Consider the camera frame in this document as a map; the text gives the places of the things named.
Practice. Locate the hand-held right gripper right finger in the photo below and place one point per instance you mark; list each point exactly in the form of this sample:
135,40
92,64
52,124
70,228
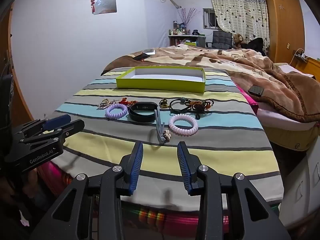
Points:
183,166

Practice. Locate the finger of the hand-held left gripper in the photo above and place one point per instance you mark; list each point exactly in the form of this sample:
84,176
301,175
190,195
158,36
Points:
56,121
72,127

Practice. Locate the green cardboard box tray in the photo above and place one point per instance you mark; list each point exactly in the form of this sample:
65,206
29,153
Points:
160,85

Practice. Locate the small white box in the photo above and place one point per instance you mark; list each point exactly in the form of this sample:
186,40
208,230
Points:
149,52

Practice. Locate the brown patterned blanket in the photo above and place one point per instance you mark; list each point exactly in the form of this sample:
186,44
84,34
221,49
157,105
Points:
225,60

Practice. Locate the wooden door frame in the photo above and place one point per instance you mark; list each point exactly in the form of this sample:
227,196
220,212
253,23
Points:
17,80

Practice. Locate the patterned curtain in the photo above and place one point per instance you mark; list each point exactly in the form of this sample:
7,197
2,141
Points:
237,12

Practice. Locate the power strip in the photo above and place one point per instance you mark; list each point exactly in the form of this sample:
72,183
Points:
301,54

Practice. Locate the white desk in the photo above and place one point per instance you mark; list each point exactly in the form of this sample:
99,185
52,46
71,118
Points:
175,40

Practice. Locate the black clothes pile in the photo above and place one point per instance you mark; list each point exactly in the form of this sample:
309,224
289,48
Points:
256,45

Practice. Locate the dark phone with red charm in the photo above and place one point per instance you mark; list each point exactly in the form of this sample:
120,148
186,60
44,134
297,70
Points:
138,56

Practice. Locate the red hanging ornament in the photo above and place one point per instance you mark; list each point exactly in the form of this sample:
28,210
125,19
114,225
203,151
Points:
93,3

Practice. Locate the wooden nightstand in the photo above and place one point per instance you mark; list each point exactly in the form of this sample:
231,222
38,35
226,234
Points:
311,66

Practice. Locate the white cabinet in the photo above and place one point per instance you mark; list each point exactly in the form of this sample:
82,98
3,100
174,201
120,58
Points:
302,187

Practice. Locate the cluster of toiletry bottles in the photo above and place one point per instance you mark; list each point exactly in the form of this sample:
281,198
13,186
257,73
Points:
178,31

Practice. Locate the brown teddy bear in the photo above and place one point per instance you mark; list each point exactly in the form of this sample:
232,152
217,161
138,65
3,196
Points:
237,41

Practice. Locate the yellow bed skirt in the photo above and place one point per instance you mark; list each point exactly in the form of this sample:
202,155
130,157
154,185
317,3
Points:
287,135

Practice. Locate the gold hair clip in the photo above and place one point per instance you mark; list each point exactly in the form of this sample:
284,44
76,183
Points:
101,107

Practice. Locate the window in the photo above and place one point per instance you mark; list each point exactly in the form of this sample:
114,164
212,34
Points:
208,17

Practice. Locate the wooden wardrobe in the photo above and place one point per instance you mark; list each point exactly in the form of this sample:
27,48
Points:
285,22

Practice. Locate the striped blanket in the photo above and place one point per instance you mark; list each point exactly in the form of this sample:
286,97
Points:
175,155

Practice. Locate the black phone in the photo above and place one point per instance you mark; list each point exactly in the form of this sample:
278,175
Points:
256,90

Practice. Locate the black bag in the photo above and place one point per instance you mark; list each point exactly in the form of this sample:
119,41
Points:
195,32

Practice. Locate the black wristband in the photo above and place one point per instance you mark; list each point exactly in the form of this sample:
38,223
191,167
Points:
140,117

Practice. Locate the pink flower branches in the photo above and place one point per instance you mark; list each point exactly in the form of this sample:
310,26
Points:
187,17

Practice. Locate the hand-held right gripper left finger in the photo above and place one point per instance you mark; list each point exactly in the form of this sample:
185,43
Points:
136,166

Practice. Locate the black office chair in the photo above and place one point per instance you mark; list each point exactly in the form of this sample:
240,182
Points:
221,40

